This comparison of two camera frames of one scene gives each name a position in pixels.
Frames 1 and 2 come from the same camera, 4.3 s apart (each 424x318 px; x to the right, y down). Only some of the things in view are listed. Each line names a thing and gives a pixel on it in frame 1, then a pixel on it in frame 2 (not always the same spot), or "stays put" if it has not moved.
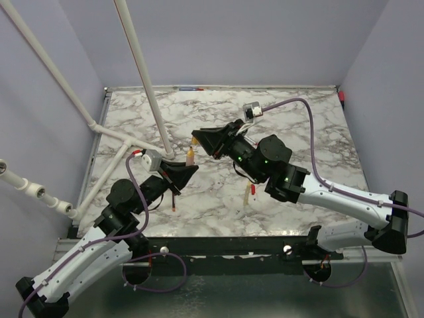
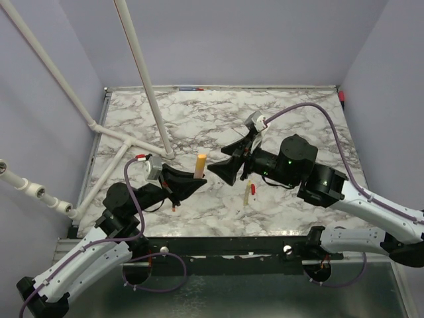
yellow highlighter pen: [246, 199] stays put
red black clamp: [342, 98] stays put
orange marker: [190, 159] -> [199, 171]
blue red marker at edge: [191, 89] stays put
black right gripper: [216, 140] -> [238, 151]
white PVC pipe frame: [32, 189] stays put
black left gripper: [176, 175] -> [180, 185]
